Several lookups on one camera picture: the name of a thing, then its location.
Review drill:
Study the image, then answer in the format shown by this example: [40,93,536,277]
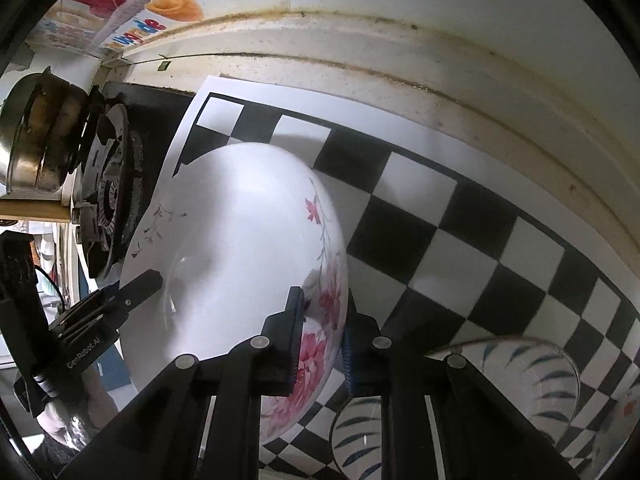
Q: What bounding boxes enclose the white plate pink flowers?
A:
[119,143,348,442]

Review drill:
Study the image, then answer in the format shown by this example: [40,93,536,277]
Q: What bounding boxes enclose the white bowl blue red dots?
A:
[579,385,640,480]

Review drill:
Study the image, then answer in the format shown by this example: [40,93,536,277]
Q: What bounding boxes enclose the black white checkered mat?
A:
[165,78,639,474]

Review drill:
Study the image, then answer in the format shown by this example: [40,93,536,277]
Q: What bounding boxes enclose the black gas stove burner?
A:
[72,82,193,281]

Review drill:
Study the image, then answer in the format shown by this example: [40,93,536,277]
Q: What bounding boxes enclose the white plate blue leaf pattern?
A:
[330,337,580,479]

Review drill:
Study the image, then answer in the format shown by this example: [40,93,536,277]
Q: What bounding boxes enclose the steel cooking pot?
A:
[1,68,89,194]

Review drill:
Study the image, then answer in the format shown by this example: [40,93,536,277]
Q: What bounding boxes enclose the black cable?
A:
[31,261,68,311]

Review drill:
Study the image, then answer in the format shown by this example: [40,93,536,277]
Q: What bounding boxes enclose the colourful wall sticker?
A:
[27,0,207,58]

